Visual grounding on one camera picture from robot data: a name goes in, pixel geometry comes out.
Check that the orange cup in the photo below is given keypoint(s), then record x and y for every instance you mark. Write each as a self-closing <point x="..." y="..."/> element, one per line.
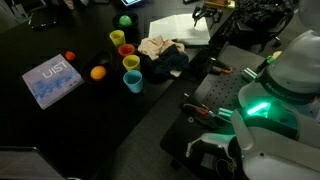
<point x="126" y="49"/>

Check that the black phone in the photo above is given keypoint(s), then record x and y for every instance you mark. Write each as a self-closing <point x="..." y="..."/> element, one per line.
<point x="43" y="18"/>

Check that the white book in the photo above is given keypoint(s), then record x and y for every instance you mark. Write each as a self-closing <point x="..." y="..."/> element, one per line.
<point x="182" y="28"/>

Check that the yellow-green cup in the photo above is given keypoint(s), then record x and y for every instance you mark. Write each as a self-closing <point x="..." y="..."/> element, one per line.
<point x="131" y="62"/>

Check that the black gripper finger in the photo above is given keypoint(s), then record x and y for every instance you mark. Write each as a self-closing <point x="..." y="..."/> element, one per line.
<point x="195" y="21"/>

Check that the dark blue cloth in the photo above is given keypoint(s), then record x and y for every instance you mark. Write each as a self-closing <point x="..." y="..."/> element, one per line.
<point x="169" y="60"/>

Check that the tablet with lit screen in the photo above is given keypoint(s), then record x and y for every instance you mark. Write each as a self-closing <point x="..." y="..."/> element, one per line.
<point x="130" y="2"/>

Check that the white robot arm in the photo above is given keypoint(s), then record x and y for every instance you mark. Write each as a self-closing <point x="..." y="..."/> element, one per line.
<point x="276" y="129"/>

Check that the black orange clamp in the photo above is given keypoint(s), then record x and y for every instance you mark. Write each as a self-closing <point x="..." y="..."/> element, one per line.
<point x="200" y="113"/>
<point x="217" y="66"/>

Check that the yellow cup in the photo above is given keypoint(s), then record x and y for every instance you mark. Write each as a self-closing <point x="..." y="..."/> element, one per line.
<point x="118" y="38"/>

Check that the black bowl with orange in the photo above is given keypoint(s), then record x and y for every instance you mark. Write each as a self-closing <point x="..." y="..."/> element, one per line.
<point x="102" y="58"/>

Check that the beige cloth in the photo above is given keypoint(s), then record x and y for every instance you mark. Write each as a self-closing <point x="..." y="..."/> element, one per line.
<point x="153" y="47"/>

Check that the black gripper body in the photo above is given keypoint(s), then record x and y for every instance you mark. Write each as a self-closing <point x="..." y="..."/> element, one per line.
<point x="213" y="13"/>

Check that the UIST blue book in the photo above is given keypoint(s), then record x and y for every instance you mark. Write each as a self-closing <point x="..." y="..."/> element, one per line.
<point x="52" y="80"/>

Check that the small orange object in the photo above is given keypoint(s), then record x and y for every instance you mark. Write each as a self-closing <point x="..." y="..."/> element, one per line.
<point x="70" y="56"/>

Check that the orange fruit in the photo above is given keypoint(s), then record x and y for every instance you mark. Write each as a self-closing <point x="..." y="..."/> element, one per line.
<point x="98" y="73"/>

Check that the wooden camera mount block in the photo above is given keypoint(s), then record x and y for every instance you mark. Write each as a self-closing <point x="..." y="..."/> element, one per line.
<point x="220" y="3"/>

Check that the green ball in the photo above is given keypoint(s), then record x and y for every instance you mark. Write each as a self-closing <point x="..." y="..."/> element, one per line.
<point x="125" y="21"/>

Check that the black bowl with green ball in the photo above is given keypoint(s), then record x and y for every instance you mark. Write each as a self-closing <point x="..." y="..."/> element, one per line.
<point x="134" y="17"/>

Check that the blue cup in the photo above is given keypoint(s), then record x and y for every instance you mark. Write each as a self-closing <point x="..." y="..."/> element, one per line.
<point x="134" y="81"/>

